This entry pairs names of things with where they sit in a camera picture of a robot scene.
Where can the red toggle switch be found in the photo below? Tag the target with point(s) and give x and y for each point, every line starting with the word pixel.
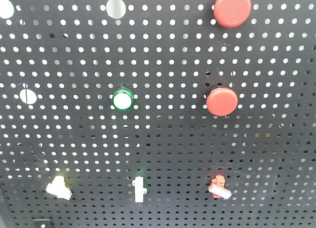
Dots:
pixel 217 188

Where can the yellow toggle switch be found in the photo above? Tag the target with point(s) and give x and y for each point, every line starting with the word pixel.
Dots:
pixel 58 188

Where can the green round indicator button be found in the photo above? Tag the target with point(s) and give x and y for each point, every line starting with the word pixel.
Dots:
pixel 123 99

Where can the black perforated pegboard panel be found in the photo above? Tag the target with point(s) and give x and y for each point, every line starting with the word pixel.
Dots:
pixel 61 62

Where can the lower red push button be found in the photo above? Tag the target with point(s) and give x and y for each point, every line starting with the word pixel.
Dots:
pixel 221 101

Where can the red push button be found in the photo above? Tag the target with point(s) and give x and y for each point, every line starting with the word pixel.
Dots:
pixel 231 13
pixel 221 101

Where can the upper red push button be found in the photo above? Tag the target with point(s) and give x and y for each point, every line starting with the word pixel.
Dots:
pixel 231 13

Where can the white toggle switch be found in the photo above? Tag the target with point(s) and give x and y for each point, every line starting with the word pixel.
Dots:
pixel 139 189

